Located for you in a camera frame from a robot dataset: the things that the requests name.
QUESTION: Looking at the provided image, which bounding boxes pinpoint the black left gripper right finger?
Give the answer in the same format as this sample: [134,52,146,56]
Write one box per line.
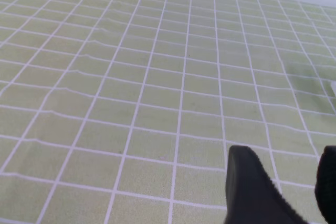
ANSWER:
[314,145,335,224]

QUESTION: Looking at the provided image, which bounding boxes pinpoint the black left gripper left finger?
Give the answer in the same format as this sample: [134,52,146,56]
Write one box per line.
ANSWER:
[224,145,307,224]

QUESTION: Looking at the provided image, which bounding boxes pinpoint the green checkered tablecloth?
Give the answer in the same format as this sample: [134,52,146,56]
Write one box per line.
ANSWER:
[1,0,335,223]

